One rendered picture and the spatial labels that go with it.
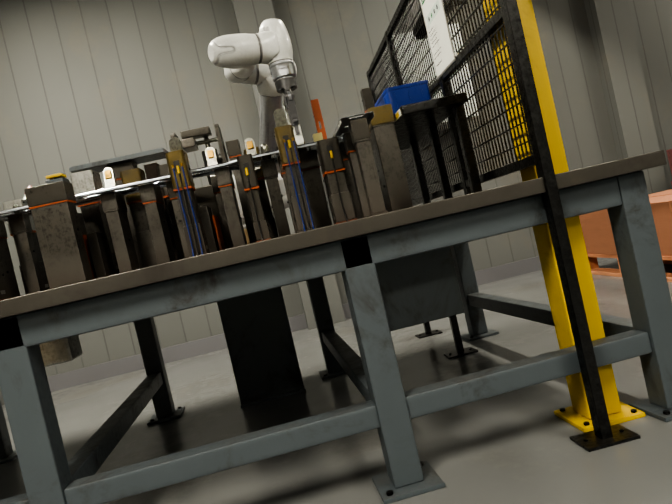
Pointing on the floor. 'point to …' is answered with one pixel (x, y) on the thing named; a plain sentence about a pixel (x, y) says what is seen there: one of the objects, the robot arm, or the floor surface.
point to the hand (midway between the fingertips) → (297, 135)
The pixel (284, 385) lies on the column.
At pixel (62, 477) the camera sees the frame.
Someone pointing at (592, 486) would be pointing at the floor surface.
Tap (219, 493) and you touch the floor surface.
